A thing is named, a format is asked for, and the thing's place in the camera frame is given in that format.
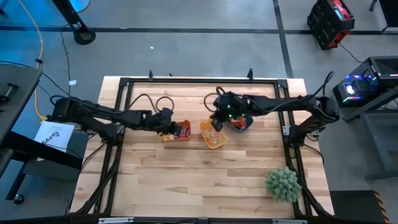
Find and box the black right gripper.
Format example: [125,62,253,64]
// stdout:
[213,91,253,123]

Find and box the orange candy pack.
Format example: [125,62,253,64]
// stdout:
[231,117,248,129]

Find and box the orange plastic bin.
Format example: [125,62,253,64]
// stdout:
[161,119,192,142]

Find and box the teal plastic bin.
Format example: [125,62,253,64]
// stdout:
[228,113,254,133]

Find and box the yellow plastic bin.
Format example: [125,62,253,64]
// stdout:
[198,118,228,150]

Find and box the green plant in grey pot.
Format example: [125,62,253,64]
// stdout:
[264,167,302,203]

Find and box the white paper sheet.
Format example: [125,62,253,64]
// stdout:
[33,121,75,153]

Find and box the black pole stand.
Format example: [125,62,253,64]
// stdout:
[51,0,96,46]

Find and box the red black equipment case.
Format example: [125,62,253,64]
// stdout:
[307,0,356,50]

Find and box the black side table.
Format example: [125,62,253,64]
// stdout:
[0,63,90,206]

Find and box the black computer stand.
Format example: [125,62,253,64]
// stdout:
[340,90,398,181]

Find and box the desktop computer with coloured lights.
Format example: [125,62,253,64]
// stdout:
[332,55,398,108]

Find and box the black box with hazard stripes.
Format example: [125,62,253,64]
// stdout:
[329,189,389,224]

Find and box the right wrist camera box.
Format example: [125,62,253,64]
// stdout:
[211,117,224,133]

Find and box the black metal table frame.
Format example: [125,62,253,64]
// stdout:
[70,68,333,218]

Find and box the silver metal bracket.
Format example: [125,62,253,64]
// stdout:
[98,217,134,224]
[272,218,308,224]

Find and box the black floor cable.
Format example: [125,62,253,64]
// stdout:
[60,24,73,94]

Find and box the yellow floor cable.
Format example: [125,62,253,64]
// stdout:
[17,0,49,122]

